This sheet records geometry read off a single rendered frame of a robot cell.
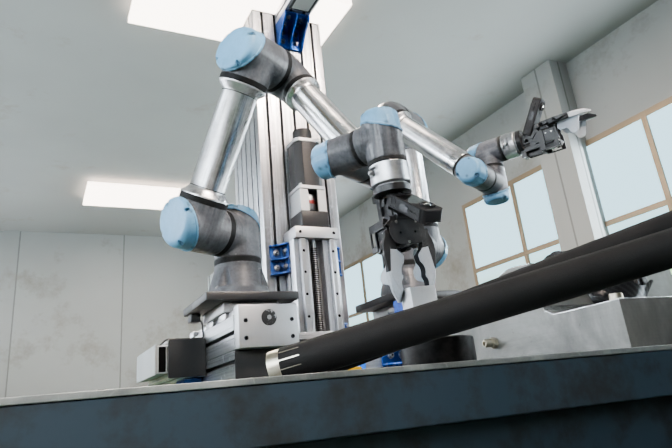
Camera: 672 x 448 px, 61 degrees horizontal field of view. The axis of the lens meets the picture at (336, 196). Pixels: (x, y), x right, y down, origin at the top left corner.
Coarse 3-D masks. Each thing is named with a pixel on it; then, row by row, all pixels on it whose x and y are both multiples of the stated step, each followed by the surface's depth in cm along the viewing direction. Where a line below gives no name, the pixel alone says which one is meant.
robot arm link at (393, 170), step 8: (384, 160) 105; (392, 160) 105; (400, 160) 105; (376, 168) 105; (384, 168) 104; (392, 168) 104; (400, 168) 105; (408, 168) 107; (376, 176) 105; (384, 176) 104; (392, 176) 104; (400, 176) 104; (408, 176) 105; (376, 184) 105
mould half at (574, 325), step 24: (528, 264) 77; (528, 312) 77; (552, 312) 73; (576, 312) 69; (600, 312) 66; (624, 312) 63; (648, 312) 64; (480, 336) 86; (504, 336) 81; (528, 336) 76; (552, 336) 72; (576, 336) 69; (600, 336) 65; (624, 336) 62; (648, 336) 63
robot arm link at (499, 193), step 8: (496, 168) 166; (496, 176) 161; (504, 176) 167; (496, 184) 162; (504, 184) 165; (488, 192) 163; (496, 192) 164; (504, 192) 164; (488, 200) 165; (496, 200) 165; (504, 200) 166
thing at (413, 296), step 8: (408, 288) 97; (416, 288) 97; (424, 288) 98; (432, 288) 98; (408, 296) 97; (416, 296) 97; (424, 296) 97; (432, 296) 98; (400, 304) 101; (408, 304) 97; (416, 304) 96; (392, 312) 107
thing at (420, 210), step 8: (392, 200) 103; (400, 200) 101; (408, 200) 100; (416, 200) 101; (424, 200) 101; (400, 208) 101; (408, 208) 98; (416, 208) 96; (424, 208) 96; (432, 208) 96; (440, 208) 96; (408, 216) 99; (416, 216) 96; (424, 216) 95; (432, 216) 96; (440, 216) 96
